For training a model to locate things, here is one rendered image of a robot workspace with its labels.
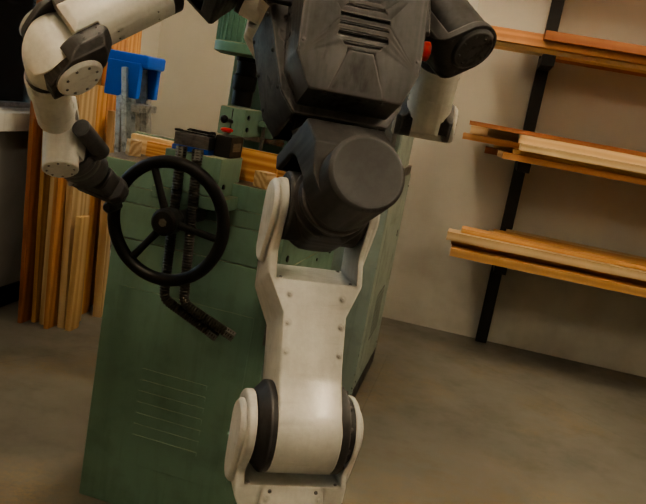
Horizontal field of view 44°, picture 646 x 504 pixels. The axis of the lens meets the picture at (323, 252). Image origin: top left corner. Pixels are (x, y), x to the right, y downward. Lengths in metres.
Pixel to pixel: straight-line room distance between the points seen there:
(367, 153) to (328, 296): 0.27
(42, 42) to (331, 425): 0.74
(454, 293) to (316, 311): 3.19
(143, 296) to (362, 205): 1.05
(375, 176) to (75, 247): 2.42
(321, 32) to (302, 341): 0.47
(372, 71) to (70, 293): 2.41
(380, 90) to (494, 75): 3.12
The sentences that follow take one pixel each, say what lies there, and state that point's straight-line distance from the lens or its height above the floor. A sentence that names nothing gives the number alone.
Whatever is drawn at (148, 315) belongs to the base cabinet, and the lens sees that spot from 2.05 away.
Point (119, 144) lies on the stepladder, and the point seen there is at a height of 0.85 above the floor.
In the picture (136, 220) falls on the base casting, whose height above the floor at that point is 0.76.
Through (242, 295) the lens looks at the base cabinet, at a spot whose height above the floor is 0.64.
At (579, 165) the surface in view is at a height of 1.03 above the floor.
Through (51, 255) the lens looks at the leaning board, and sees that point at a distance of 3.43.
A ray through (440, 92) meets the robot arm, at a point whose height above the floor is 1.18.
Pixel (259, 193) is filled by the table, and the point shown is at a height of 0.89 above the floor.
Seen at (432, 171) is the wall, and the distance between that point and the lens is 4.35.
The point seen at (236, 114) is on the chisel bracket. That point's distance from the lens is 2.03.
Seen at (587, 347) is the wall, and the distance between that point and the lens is 4.52.
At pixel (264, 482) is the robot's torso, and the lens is 1.32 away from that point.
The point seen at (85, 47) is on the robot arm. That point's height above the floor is 1.15.
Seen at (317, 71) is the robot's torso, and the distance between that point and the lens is 1.21.
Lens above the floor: 1.14
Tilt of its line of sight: 11 degrees down
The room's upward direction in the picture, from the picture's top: 10 degrees clockwise
